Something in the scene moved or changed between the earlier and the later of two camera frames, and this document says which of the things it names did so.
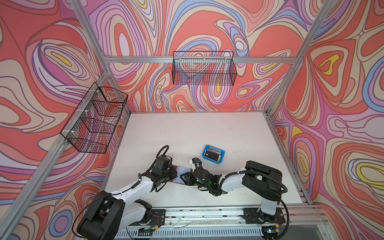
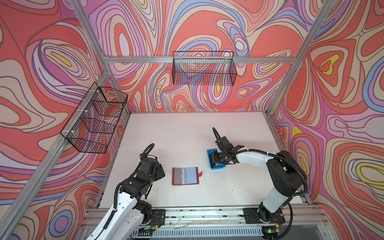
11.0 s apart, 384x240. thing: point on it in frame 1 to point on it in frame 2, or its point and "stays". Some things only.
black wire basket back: [205, 68] stays
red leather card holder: [180, 170] stays
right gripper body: [205, 185] to [222, 155]
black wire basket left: [92, 121] stays
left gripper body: [165, 177] to [159, 173]
